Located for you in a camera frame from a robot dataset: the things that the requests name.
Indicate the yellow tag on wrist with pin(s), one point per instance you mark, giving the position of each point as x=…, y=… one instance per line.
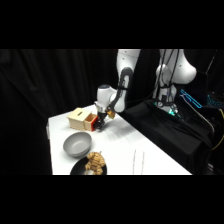
x=111, y=114

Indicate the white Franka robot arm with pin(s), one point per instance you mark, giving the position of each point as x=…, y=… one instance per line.
x=127, y=57

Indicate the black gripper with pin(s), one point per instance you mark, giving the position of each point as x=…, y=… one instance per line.
x=102, y=116

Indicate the grey bowl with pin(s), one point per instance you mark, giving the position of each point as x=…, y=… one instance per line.
x=77, y=144

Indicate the black plate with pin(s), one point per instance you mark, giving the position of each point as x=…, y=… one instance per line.
x=77, y=169

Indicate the blue lit device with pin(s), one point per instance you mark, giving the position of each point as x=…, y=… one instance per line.
x=190, y=97

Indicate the black cloth covered stand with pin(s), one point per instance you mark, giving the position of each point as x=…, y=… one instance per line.
x=173, y=133

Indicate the black curtain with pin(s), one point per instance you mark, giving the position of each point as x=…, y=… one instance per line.
x=33, y=100

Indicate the tan wooden toy figure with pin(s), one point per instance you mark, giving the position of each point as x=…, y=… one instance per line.
x=95, y=162

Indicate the light wooden drawer box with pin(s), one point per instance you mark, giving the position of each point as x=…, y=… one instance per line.
x=78, y=120

